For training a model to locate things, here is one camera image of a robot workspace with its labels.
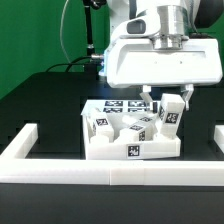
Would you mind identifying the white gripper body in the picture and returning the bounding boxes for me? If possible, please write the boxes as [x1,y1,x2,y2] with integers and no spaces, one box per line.
[104,39,222,88]

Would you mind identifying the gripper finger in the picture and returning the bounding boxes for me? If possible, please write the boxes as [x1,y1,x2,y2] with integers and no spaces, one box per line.
[181,84,194,110]
[140,85,153,111]

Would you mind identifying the white square tabletop tray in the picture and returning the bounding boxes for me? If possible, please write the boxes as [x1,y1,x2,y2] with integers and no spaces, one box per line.
[81,111,181,160]

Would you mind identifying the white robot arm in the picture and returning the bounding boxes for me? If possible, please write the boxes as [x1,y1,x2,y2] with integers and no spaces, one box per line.
[104,0,224,102]

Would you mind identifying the white tag sheet on table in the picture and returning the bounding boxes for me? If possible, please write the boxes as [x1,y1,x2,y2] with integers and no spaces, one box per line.
[82,99,160,115]

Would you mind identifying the white U-shaped obstacle fence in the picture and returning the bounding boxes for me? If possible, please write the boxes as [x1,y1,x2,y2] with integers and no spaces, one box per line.
[0,123,224,186]

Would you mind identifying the black cables behind table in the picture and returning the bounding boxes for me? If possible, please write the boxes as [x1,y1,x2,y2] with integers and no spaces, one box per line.
[45,54,104,73]

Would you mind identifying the black camera stand pole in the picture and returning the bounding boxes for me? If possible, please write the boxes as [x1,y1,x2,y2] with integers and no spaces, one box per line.
[82,0,107,62]

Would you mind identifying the grey hanging cable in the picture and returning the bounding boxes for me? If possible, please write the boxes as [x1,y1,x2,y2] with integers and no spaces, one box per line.
[59,0,73,64]

